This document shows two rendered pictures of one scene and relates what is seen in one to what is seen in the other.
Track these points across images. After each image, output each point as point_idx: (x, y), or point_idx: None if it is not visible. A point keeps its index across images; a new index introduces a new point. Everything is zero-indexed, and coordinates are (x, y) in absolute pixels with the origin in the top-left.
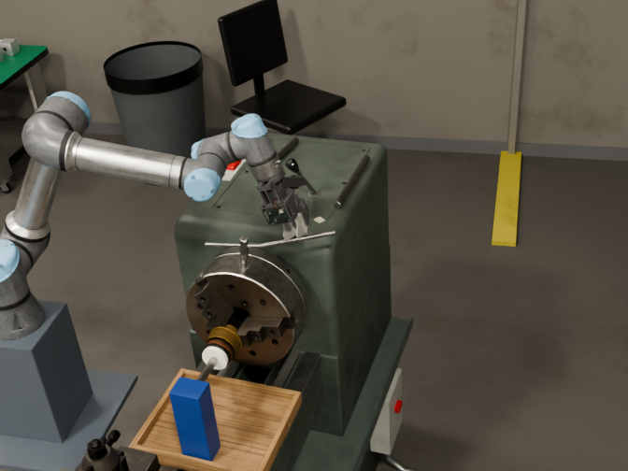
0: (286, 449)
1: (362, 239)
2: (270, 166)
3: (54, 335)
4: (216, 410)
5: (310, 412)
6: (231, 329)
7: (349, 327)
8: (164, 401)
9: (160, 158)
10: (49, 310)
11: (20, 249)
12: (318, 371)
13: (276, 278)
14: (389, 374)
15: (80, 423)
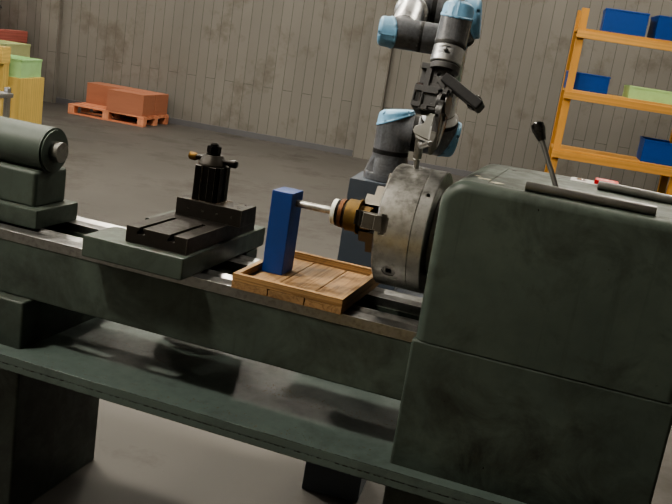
0: (299, 333)
1: (549, 271)
2: (435, 48)
3: None
4: (328, 280)
5: (366, 369)
6: (360, 202)
7: (463, 345)
8: (338, 262)
9: (402, 11)
10: None
11: (413, 121)
12: (404, 346)
13: (409, 185)
14: None
15: None
